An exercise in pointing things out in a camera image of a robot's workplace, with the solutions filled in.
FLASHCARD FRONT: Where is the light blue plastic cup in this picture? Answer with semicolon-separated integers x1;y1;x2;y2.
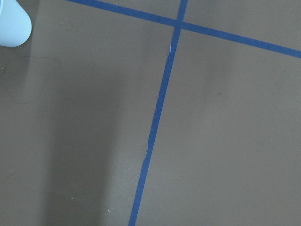
0;0;32;48

